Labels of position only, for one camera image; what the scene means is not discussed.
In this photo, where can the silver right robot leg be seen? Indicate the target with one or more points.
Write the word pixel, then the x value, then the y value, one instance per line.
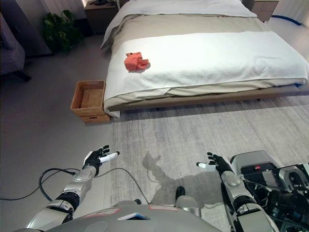
pixel 188 203

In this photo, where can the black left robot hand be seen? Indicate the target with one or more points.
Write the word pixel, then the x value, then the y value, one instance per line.
pixel 94 158

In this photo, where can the silver robot torso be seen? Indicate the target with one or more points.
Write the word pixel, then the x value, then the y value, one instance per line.
pixel 144 224

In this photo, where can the white textured blanket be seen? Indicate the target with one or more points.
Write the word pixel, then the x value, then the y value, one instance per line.
pixel 205 60

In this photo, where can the bed with beige cover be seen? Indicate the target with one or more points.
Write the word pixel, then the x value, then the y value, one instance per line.
pixel 181 26

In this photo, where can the green potted plant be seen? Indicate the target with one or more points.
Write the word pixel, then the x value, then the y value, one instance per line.
pixel 60 29

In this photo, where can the dark tall cabinet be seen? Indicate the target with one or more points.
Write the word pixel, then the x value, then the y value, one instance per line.
pixel 26 24

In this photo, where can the light grey bed sheet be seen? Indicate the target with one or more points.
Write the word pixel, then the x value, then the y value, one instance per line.
pixel 188 7

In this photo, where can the orange garment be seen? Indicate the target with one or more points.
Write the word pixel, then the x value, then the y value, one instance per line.
pixel 132 62

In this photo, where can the wooden storage box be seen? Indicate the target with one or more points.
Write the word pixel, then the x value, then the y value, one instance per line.
pixel 91 119

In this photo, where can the grey armchair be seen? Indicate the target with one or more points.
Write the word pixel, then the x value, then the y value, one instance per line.
pixel 9 53

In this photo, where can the silver left robot leg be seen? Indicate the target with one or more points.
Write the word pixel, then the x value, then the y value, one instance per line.
pixel 125 203

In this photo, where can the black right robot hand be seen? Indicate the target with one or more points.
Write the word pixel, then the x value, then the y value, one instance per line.
pixel 220 163

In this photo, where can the brown wicker basket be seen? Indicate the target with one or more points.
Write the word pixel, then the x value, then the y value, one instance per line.
pixel 76 99

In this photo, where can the dark wooden nightstand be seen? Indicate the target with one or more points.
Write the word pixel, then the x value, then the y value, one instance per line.
pixel 101 14

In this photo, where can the light wooden nightstand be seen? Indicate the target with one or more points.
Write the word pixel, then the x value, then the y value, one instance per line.
pixel 264 9

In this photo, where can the grey floor rug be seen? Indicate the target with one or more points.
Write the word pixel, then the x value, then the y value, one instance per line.
pixel 193 135

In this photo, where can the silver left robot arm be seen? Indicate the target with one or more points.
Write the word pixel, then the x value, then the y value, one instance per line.
pixel 79 177

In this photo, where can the beige upholstered bed frame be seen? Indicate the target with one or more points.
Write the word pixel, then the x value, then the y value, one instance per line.
pixel 217 97

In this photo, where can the silver robot leg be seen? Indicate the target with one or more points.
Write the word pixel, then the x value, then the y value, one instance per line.
pixel 188 203
pixel 125 203

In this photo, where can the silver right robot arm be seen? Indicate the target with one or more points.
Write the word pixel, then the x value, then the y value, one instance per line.
pixel 230 180

